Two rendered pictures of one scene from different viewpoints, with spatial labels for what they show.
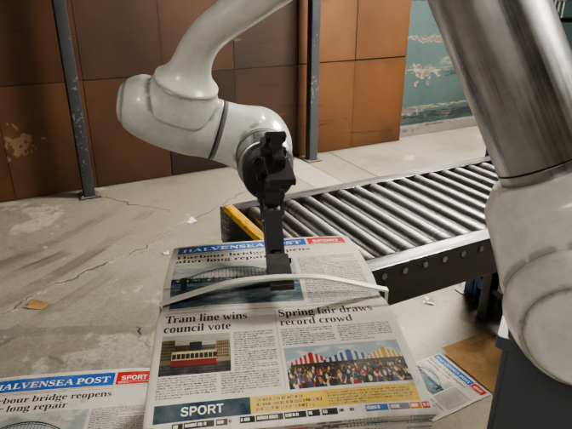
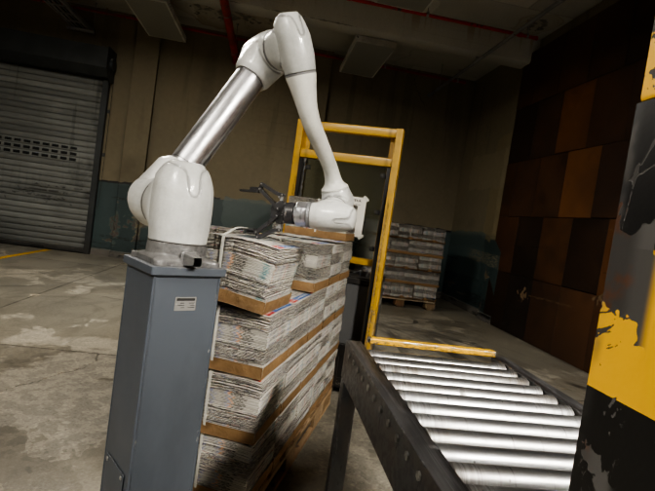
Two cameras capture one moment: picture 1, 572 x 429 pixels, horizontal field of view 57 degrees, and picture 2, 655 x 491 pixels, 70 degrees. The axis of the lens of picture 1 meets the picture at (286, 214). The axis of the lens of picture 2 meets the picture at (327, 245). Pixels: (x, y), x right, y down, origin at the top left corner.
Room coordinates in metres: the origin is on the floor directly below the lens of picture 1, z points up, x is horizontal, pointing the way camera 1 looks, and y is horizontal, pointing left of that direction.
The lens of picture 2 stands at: (1.44, -1.48, 1.17)
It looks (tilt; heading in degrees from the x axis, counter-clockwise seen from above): 3 degrees down; 109
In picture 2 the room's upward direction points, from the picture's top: 8 degrees clockwise
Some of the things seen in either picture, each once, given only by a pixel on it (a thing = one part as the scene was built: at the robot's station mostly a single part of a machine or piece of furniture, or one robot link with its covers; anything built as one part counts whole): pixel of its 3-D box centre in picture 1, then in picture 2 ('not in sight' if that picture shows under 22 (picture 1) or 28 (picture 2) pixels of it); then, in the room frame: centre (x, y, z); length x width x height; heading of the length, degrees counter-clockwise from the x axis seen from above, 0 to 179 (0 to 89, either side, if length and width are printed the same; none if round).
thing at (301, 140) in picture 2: not in sight; (288, 243); (0.06, 1.59, 0.97); 0.09 x 0.09 x 1.75; 7
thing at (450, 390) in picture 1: (428, 387); not in sight; (1.62, -0.55, 0.00); 0.37 x 0.29 x 0.01; 117
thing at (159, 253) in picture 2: not in sight; (179, 252); (0.65, -0.43, 1.03); 0.22 x 0.18 x 0.06; 152
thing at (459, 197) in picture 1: (460, 202); (571, 486); (1.62, -0.58, 0.77); 0.47 x 0.05 x 0.05; 27
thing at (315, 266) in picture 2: not in sight; (287, 261); (0.50, 0.61, 0.95); 0.38 x 0.29 x 0.23; 6
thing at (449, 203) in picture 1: (446, 205); (548, 466); (1.59, -0.52, 0.77); 0.47 x 0.05 x 0.05; 27
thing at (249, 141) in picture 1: (265, 162); (303, 214); (0.80, 0.03, 1.18); 0.09 x 0.06 x 0.09; 97
